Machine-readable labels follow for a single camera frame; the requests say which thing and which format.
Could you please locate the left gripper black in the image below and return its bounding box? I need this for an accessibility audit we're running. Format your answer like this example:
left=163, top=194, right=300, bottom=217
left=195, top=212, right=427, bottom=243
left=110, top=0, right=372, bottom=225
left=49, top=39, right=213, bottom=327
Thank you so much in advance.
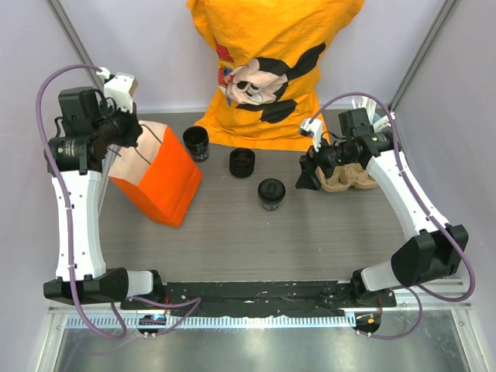
left=92, top=98, right=143, bottom=148

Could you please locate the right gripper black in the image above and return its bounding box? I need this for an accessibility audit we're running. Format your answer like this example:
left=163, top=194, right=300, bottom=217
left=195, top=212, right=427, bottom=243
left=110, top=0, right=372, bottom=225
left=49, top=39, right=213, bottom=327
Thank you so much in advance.
left=295, top=131, right=357, bottom=191

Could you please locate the black plastic cup lid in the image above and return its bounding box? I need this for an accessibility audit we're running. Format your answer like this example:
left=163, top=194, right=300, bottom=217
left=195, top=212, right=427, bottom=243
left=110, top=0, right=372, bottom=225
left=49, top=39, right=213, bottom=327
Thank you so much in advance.
left=257, top=178, right=286, bottom=202

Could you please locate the orange paper bag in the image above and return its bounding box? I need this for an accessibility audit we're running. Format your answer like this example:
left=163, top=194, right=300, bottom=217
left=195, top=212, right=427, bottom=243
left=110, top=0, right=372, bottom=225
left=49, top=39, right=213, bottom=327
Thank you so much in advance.
left=108, top=121, right=202, bottom=228

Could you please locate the black cup from stack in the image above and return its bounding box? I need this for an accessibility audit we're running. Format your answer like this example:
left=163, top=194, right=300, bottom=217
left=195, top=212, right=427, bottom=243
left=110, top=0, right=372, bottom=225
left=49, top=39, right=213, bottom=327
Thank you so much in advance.
left=260, top=198, right=283, bottom=211

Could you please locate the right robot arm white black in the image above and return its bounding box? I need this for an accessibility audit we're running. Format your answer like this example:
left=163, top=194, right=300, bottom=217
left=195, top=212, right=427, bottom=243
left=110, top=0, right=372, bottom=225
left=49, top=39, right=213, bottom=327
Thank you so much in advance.
left=295, top=108, right=468, bottom=306

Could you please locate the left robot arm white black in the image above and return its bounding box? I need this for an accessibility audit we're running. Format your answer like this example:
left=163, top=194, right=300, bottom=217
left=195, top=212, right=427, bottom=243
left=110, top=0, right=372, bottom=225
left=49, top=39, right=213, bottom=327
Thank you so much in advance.
left=43, top=87, right=165, bottom=309

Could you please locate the lower pulp cup carrier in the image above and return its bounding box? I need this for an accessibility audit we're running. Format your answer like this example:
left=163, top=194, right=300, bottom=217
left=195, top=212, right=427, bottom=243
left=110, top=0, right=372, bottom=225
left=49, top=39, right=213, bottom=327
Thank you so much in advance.
left=316, top=164, right=378, bottom=193

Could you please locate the black ribbed cup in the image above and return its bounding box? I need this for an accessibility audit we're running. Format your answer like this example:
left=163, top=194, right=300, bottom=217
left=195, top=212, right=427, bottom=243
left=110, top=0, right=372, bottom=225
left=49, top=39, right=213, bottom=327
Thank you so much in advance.
left=229, top=148, right=256, bottom=178

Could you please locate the black cup with lettering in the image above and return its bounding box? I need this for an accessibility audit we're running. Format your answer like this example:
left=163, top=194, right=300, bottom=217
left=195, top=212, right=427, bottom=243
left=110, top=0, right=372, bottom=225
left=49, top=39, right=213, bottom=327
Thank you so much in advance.
left=182, top=126, right=209, bottom=163

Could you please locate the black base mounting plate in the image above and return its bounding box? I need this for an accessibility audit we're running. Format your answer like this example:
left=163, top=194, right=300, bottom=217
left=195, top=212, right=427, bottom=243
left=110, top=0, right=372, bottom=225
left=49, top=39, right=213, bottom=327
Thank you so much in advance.
left=145, top=281, right=397, bottom=318

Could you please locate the orange cartoon mouse cloth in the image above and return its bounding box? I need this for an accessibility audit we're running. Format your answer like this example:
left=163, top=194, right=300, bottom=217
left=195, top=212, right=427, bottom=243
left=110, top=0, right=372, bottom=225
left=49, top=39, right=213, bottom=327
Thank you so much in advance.
left=187, top=0, right=364, bottom=151

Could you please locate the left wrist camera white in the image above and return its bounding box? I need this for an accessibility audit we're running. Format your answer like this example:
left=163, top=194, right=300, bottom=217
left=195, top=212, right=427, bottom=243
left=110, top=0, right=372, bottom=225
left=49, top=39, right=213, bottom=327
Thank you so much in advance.
left=96, top=67, right=138, bottom=114

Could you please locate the aluminium frame rail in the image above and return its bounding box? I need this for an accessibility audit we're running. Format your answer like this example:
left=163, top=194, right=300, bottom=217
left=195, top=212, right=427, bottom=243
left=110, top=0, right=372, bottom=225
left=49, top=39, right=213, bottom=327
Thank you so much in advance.
left=45, top=0, right=94, bottom=65

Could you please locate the white slotted cable duct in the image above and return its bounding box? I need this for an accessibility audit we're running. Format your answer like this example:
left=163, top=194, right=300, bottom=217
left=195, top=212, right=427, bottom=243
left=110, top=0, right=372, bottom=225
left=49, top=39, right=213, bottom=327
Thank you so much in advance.
left=65, top=314, right=357, bottom=329

